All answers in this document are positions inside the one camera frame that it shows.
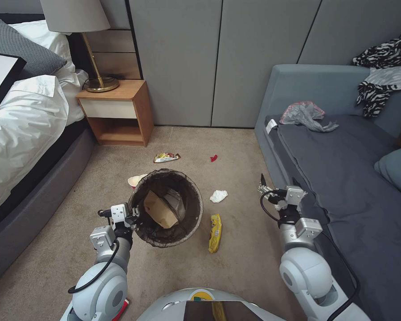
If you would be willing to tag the white pillow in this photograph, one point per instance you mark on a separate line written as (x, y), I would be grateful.
(50, 36)

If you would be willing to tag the wooden nightstand with white drawer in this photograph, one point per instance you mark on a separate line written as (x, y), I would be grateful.
(113, 108)

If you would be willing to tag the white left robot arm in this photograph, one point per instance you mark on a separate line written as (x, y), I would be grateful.
(100, 294)

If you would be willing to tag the grey-blue sofa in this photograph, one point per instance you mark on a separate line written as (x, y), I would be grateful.
(307, 87)

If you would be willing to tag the zebra print garment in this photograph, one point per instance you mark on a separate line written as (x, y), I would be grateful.
(374, 93)

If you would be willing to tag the dark grey blanket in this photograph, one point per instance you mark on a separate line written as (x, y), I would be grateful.
(337, 160)

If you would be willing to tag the brown paper bag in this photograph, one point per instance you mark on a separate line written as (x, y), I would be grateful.
(158, 210)

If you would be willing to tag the white duvet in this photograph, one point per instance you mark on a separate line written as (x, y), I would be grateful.
(26, 133)

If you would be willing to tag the white sofa label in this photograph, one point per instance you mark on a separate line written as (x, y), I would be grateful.
(271, 124)

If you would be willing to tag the yellow snack packet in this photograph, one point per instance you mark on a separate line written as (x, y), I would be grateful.
(215, 233)

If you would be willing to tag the grey textured pillow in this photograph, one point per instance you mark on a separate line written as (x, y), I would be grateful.
(16, 46)

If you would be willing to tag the grey upholstered bed frame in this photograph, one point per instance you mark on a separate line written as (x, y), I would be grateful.
(36, 214)

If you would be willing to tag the pink and grey plastic bag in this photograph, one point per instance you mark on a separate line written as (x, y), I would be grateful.
(300, 113)

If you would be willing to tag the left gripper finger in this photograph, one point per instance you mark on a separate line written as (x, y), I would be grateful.
(136, 212)
(133, 223)

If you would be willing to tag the round bin with black liner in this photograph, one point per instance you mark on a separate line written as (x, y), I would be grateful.
(191, 200)

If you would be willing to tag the small red scrap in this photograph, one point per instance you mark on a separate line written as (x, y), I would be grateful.
(214, 158)

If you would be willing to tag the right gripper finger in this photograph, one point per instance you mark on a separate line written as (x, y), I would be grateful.
(263, 180)
(267, 195)

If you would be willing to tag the black framed white board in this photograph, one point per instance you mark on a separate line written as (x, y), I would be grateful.
(0, 73)

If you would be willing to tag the crumpled clear plastic wrap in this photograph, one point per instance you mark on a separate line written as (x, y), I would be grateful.
(175, 200)

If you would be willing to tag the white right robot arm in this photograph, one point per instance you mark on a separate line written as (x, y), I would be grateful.
(304, 271)

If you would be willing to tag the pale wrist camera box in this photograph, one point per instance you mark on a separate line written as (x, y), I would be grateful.
(294, 194)
(118, 212)

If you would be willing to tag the brass lamp with beige shade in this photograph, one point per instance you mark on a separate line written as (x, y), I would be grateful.
(75, 15)

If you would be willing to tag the red and gold snack wrapper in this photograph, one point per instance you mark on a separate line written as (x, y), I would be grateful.
(167, 157)

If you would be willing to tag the crumpled white tissue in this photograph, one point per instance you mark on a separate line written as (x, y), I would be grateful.
(218, 196)

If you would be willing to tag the blue cushion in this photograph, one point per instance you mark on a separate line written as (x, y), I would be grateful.
(399, 170)

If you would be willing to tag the white bed sheet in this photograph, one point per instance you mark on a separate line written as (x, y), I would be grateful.
(75, 100)

